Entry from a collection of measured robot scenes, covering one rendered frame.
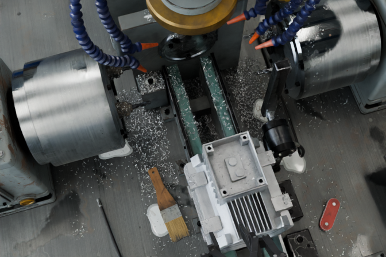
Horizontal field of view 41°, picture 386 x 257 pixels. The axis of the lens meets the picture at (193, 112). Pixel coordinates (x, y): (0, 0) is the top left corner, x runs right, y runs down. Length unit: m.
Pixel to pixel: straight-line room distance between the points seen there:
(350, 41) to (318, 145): 0.37
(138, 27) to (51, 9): 0.54
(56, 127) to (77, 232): 0.37
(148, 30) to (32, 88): 0.29
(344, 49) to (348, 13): 0.08
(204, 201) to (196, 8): 0.41
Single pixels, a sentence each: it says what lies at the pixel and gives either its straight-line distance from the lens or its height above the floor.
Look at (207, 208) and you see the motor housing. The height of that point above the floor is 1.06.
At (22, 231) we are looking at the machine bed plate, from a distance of 1.46.
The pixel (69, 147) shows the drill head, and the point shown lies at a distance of 1.16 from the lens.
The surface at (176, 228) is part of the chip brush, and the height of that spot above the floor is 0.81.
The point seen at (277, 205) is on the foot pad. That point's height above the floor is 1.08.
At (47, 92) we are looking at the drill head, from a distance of 1.14.
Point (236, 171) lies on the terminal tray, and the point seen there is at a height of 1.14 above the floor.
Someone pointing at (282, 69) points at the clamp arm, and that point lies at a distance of 1.03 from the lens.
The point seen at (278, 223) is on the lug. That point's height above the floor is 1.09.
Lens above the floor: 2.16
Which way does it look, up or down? 68 degrees down
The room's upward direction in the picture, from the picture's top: 2 degrees counter-clockwise
